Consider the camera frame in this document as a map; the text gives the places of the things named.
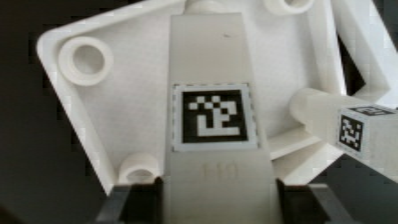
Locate white right border block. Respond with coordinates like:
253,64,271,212
333,0,398,108

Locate white desk tabletop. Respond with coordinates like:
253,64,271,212
38,0,347,189

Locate white leg tagged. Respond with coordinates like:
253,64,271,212
290,88,398,172
161,0,285,224

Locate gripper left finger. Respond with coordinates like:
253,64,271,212
88,178,164,224

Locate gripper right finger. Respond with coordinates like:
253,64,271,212
278,180,363,224

